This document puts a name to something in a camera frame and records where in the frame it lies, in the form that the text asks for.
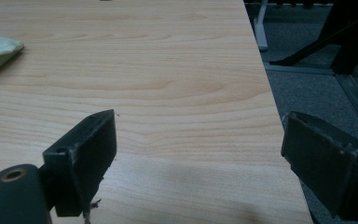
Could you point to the black stand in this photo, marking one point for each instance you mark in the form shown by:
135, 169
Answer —
348, 37

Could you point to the metal floor rail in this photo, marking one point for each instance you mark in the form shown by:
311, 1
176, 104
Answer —
292, 67
354, 99

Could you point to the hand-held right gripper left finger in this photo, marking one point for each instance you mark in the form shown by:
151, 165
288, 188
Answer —
80, 161

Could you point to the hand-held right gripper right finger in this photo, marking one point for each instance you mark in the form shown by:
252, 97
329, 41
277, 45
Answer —
326, 161

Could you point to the white metal table frame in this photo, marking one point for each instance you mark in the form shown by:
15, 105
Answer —
260, 31

